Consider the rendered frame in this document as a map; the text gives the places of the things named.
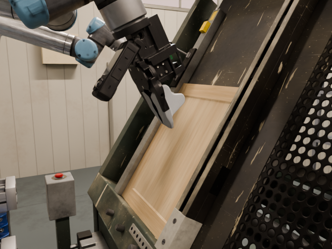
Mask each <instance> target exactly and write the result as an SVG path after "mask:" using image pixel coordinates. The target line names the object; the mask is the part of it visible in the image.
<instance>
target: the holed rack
mask: <svg viewBox="0 0 332 249"><path fill-rule="evenodd" d="M129 232H130V233H131V235H132V236H133V238H134V239H135V241H136V242H137V244H138V245H139V247H140V248H141V249H153V248H152V247H151V246H150V244H149V243H148V242H147V240H146V239H145V238H144V236H143V235H142V234H141V232H140V231H139V230H138V228H137V227H136V226H135V224H134V223H133V224H132V225H131V227H130V229H129Z"/></svg>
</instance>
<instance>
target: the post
mask: <svg viewBox="0 0 332 249"><path fill-rule="evenodd" d="M55 227H56V240H57V249H70V245H71V235H70V221H69V217H65V218H61V219H56V220H55Z"/></svg>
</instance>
